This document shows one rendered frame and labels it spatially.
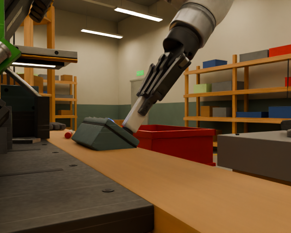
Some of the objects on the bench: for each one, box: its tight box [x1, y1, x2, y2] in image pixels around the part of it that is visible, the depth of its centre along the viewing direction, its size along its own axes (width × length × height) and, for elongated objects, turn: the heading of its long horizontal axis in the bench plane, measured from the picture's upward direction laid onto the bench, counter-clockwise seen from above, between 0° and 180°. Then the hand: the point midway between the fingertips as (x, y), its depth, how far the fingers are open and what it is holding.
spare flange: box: [12, 138, 41, 143], centre depth 60 cm, size 6×4×1 cm
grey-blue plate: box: [0, 85, 39, 137], centre depth 74 cm, size 10×2×14 cm
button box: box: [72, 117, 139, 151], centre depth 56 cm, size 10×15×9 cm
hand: (137, 114), depth 54 cm, fingers closed
